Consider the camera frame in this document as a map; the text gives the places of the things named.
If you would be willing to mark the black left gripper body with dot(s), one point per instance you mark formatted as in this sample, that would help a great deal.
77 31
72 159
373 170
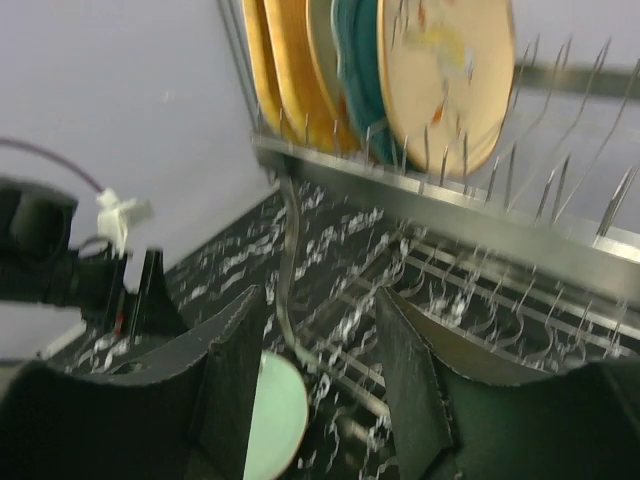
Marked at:
107 305

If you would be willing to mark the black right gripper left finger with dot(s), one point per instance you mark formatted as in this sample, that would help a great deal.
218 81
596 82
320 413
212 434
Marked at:
184 412

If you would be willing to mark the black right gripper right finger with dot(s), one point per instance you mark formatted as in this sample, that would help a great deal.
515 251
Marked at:
460 411

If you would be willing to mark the pale green bottom plate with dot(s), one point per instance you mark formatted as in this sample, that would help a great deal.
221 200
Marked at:
279 420

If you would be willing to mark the woven bamboo tray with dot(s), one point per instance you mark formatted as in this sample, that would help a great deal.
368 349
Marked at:
302 99
263 69

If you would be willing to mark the cream yellow bird plate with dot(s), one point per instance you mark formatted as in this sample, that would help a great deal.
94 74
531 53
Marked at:
446 72

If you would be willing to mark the teal scalloped plate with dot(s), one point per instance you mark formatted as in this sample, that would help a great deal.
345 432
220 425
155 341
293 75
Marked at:
354 28

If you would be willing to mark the cream bird painted plate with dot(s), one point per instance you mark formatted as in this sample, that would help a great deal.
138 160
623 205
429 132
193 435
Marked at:
324 56

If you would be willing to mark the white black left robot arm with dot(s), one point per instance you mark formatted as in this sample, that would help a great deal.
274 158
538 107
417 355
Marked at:
38 266

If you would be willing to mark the stainless steel dish rack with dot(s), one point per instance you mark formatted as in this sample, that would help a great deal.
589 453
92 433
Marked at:
573 286

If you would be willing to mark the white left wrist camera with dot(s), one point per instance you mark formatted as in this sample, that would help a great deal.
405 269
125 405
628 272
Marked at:
116 220

